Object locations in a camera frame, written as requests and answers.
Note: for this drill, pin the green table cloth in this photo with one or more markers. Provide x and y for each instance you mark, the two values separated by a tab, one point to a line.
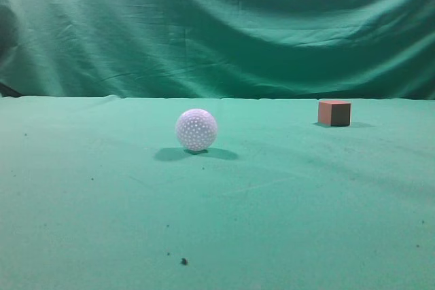
98	193

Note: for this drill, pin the white dimpled golf ball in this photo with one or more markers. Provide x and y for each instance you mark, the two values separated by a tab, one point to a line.
196	129

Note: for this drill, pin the red cube block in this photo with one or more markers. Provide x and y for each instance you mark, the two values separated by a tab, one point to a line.
334	113

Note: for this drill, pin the green backdrop cloth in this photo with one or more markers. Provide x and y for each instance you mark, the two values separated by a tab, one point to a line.
218	48

